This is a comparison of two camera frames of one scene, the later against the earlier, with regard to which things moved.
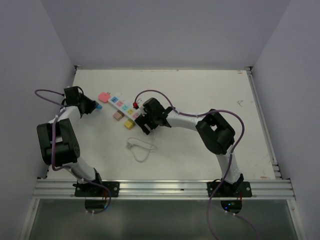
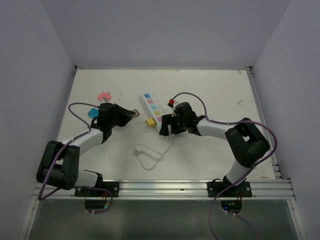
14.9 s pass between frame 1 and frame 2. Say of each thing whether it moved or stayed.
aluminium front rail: stayed
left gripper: moved
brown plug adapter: moved
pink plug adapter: stayed
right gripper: moved
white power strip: moved
